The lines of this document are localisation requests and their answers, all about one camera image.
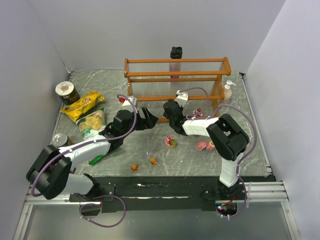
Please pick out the pink lying bear toy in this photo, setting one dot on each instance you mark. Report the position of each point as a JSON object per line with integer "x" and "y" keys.
{"x": 201, "y": 146}

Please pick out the green Chuba chips bag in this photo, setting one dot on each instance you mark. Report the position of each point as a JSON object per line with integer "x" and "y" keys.
{"x": 91, "y": 124}

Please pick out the orange bear toy middle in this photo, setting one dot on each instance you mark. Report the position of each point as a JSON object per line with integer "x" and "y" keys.
{"x": 153, "y": 161}

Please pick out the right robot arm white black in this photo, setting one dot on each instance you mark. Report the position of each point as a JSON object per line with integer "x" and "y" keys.
{"x": 228, "y": 138}

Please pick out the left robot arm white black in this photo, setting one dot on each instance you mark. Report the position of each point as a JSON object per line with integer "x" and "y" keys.
{"x": 50, "y": 173}

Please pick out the small electronics board with leds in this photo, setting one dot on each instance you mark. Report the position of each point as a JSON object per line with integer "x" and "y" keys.
{"x": 226, "y": 209}

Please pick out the dark soda can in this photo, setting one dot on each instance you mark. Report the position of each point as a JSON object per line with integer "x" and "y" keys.
{"x": 60, "y": 139}

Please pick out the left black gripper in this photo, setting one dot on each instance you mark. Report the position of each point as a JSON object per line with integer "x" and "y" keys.
{"x": 140, "y": 120}

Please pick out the pink bear yellow hat toy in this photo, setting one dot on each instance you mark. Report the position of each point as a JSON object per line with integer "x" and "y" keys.
{"x": 210, "y": 146}

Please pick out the yellow chips bag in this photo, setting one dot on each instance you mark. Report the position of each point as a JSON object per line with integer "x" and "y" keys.
{"x": 83, "y": 105}

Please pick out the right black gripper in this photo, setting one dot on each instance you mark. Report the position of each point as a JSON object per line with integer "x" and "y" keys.
{"x": 169, "y": 110}

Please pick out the orange bear toy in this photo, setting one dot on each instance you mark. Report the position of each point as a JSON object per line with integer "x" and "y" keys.
{"x": 134, "y": 167}
{"x": 153, "y": 161}

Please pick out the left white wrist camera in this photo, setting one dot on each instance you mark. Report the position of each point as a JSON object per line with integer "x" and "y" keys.
{"x": 126, "y": 104}

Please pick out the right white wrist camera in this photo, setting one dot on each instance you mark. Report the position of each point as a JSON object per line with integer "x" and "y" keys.
{"x": 181, "y": 98}

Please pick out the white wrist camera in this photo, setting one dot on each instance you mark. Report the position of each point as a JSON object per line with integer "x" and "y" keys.
{"x": 126, "y": 104}
{"x": 181, "y": 98}

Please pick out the black paper cup white lid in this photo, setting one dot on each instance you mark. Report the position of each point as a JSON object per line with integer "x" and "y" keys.
{"x": 67, "y": 92}

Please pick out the beige lotion pump bottle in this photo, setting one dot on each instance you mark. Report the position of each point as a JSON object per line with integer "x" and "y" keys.
{"x": 227, "y": 92}

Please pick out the orange bear toy front left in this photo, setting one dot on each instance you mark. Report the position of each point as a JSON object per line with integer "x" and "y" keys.
{"x": 134, "y": 167}

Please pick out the orange wooden shelf rack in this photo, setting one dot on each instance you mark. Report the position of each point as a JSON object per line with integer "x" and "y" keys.
{"x": 155, "y": 81}

